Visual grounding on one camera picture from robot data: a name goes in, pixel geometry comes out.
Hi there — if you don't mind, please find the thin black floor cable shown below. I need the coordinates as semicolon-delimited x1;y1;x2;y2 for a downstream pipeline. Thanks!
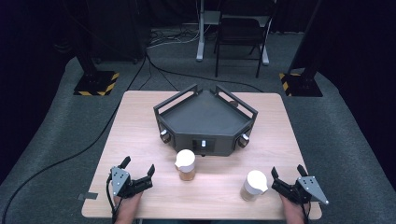
145;52;264;93

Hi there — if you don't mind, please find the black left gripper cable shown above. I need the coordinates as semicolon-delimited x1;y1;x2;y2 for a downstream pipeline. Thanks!
105;175;121;224

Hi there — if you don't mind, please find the dark grey corner shelf rack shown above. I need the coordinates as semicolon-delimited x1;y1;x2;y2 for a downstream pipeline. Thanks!
152;83;260;158

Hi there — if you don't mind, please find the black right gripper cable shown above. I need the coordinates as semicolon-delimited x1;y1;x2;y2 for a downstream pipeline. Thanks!
300;202;313;224

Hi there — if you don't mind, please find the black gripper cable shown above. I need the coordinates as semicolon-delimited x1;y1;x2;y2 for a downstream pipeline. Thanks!
300;202;313;224
105;175;121;224

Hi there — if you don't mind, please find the pale-filled jar with white lid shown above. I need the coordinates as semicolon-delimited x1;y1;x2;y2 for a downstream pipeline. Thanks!
239;169;269;203

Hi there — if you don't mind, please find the black stand with striped base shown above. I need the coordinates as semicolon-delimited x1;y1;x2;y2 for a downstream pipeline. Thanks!
72;0;120;97
278;0;325;98

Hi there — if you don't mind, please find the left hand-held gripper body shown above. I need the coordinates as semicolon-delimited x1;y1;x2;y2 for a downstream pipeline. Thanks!
110;166;155;200

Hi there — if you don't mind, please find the grey tape piece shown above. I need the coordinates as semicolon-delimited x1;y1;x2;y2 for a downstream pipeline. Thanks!
77;191;99;202

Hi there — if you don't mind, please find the black cabinet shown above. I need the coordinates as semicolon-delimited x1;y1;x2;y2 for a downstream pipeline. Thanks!
84;0;152;64

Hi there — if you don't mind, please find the bundle of floor cables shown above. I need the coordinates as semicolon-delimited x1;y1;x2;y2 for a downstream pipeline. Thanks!
147;27;201;50

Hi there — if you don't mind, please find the black folding chair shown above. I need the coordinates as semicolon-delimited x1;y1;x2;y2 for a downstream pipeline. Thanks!
213;16;273;79

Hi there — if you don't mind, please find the amber-filled jar with white lid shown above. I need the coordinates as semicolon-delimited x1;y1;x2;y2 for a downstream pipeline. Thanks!
174;148;197;182

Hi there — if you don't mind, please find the person's left hand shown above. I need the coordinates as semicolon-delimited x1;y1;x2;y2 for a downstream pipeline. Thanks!
113;191;144;213

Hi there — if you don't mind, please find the white desk leg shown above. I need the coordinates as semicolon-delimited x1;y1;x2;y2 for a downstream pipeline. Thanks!
261;15;271;66
195;0;206;63

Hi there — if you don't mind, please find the long black floor cable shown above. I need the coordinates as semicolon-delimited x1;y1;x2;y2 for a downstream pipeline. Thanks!
0;52;148;224

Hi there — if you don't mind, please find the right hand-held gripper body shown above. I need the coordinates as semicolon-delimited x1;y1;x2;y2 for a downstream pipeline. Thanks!
271;175;331;206

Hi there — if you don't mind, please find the person's right hand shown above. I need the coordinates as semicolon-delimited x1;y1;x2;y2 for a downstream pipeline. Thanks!
279;194;311;217

